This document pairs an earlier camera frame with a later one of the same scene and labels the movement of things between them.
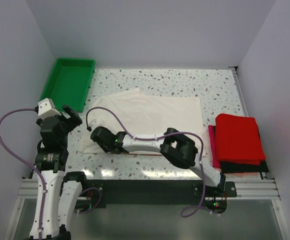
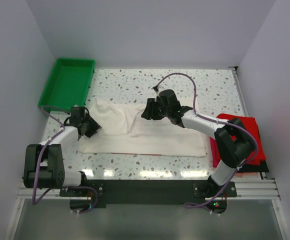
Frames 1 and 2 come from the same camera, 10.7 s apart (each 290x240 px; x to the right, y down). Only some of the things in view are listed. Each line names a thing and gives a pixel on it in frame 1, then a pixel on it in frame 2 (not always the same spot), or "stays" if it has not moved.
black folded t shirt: [226, 167] stays
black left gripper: [74, 120] → [94, 126]
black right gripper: [105, 149] → [149, 113]
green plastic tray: [68, 83] stays
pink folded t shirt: [215, 160] stays
